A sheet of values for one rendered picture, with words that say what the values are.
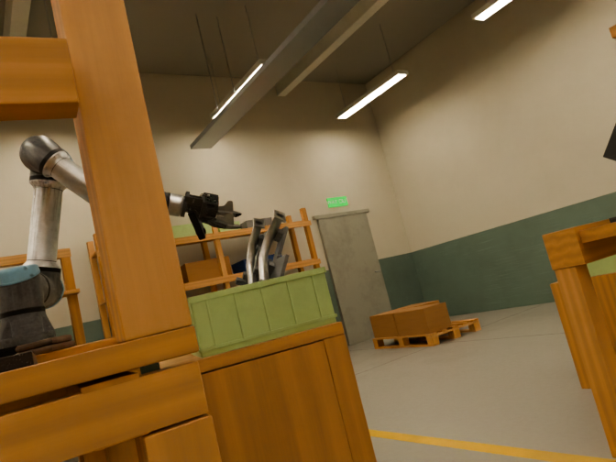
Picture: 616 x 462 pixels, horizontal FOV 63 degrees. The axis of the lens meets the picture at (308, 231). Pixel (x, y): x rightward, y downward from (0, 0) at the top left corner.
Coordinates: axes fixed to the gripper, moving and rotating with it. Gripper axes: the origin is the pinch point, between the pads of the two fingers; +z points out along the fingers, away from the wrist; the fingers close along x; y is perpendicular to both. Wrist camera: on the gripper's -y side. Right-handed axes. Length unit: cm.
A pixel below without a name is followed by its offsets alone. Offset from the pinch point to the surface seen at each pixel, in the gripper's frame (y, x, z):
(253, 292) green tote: 0.8, -39.5, 2.7
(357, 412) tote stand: -18, -63, 37
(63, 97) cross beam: 65, -88, -41
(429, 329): -249, 256, 295
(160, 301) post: 45, -99, -25
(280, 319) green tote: -3.7, -44.2, 11.7
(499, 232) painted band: -200, 447, 471
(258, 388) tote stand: -16, -60, 7
